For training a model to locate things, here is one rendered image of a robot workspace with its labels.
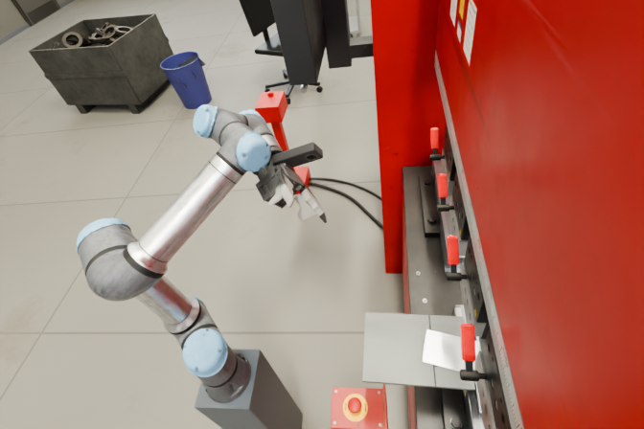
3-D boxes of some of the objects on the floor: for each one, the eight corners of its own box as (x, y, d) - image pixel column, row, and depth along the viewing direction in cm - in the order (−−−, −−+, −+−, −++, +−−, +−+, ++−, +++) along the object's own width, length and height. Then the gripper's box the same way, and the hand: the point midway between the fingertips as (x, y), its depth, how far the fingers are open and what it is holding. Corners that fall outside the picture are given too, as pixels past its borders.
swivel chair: (323, 71, 431) (307, -29, 359) (324, 100, 383) (307, -8, 311) (267, 79, 438) (241, -17, 365) (263, 108, 389) (231, 5, 317)
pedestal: (282, 177, 303) (254, 88, 246) (310, 177, 299) (289, 85, 242) (277, 194, 289) (246, 104, 232) (308, 194, 284) (284, 101, 228)
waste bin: (222, 89, 437) (205, 43, 399) (216, 108, 406) (196, 60, 368) (185, 95, 441) (164, 51, 403) (175, 114, 410) (152, 68, 372)
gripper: (278, 183, 98) (310, 241, 87) (226, 156, 82) (260, 223, 71) (301, 162, 96) (337, 219, 86) (253, 130, 80) (291, 195, 69)
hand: (312, 214), depth 78 cm, fingers open, 14 cm apart
